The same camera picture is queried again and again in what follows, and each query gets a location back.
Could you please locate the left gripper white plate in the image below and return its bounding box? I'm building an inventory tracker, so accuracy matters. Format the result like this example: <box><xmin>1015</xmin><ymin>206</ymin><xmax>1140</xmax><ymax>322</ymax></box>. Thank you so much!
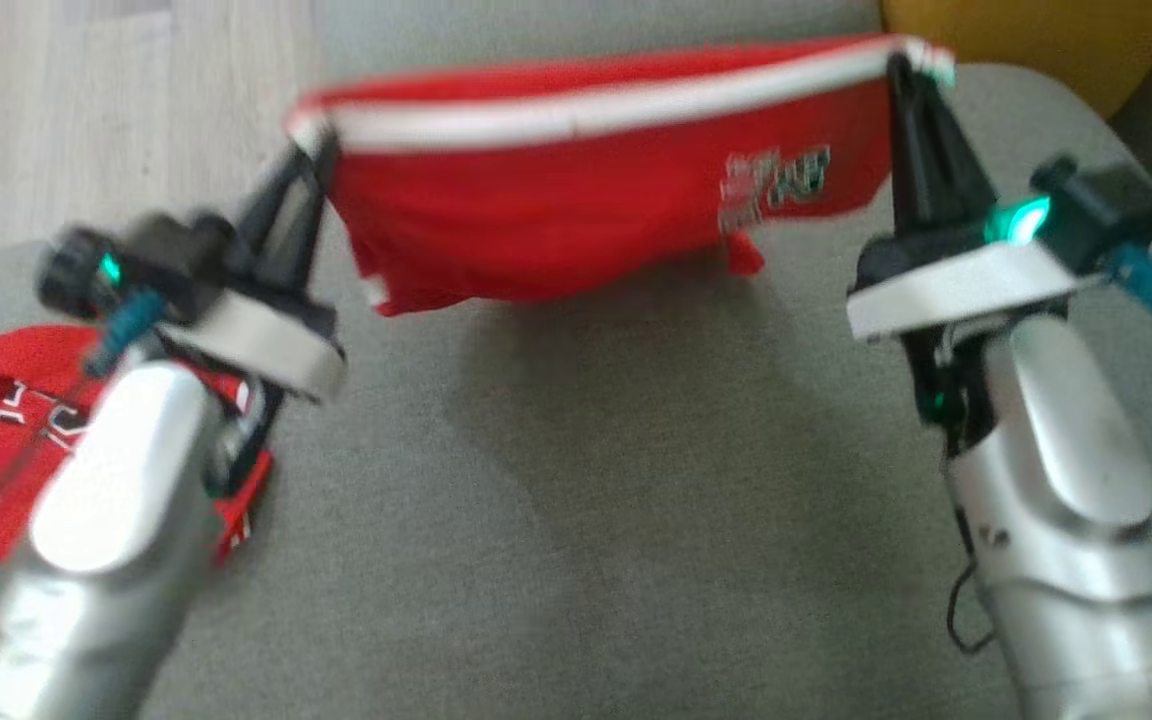
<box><xmin>158</xmin><ymin>135</ymin><xmax>347</xmax><ymax>471</ymax></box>

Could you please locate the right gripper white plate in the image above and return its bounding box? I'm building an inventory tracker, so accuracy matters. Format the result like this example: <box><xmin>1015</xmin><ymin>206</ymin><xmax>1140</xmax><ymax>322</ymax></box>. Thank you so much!
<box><xmin>848</xmin><ymin>55</ymin><xmax>1102</xmax><ymax>451</ymax></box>

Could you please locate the red shorts white side stripe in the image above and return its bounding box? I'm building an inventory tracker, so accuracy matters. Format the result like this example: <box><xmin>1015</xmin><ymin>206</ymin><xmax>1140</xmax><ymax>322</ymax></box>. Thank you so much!
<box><xmin>286</xmin><ymin>33</ymin><xmax>957</xmax><ymax>317</ymax></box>

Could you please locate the red basketball jersey white trim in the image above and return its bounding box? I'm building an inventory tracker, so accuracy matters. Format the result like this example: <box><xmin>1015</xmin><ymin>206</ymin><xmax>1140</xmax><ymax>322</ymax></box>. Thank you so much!
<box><xmin>0</xmin><ymin>325</ymin><xmax>277</xmax><ymax>566</ymax></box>

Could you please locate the mustard yellow upholstered furniture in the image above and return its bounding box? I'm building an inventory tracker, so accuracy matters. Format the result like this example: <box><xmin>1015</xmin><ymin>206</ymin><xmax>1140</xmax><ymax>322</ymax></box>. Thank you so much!
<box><xmin>881</xmin><ymin>0</ymin><xmax>1152</xmax><ymax>121</ymax></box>

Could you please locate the small grey sofa cushion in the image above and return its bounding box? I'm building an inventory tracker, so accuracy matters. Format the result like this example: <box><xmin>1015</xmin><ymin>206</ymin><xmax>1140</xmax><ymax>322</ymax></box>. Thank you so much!
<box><xmin>316</xmin><ymin>0</ymin><xmax>887</xmax><ymax>79</ymax></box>

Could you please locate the large grey sofa seat cushion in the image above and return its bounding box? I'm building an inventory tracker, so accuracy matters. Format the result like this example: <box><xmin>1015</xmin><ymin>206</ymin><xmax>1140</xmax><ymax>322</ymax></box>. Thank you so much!
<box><xmin>0</xmin><ymin>62</ymin><xmax>1152</xmax><ymax>720</ymax></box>

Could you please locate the left black cable blue connector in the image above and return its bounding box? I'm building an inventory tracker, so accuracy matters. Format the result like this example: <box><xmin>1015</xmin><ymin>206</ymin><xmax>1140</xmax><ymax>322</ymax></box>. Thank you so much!
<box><xmin>86</xmin><ymin>290</ymin><xmax>169</xmax><ymax>377</ymax></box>

